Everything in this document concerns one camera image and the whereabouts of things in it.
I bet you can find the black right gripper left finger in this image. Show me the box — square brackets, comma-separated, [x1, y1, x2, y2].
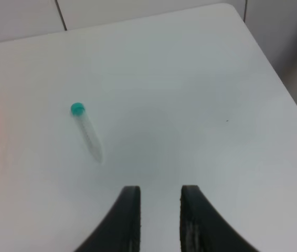
[76, 186, 141, 251]

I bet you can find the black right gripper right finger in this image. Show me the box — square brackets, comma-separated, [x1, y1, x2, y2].
[179, 185, 256, 251]

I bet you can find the green capped clear test tube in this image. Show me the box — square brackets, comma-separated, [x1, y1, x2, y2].
[70, 102, 103, 164]

